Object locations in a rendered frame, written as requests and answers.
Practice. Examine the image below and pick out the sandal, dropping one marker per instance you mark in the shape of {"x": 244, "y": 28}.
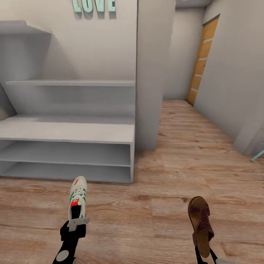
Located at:
{"x": 198, "y": 211}

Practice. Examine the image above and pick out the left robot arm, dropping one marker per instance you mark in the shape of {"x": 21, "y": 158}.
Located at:
{"x": 70, "y": 236}

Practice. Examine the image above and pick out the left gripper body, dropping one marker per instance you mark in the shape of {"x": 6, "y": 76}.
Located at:
{"x": 78, "y": 233}

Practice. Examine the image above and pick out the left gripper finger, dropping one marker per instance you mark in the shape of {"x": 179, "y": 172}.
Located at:
{"x": 65, "y": 225}

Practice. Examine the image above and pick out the gym shoe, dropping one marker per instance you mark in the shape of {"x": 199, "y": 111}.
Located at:
{"x": 77, "y": 199}

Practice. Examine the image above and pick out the door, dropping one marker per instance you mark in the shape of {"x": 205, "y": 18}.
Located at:
{"x": 201, "y": 58}

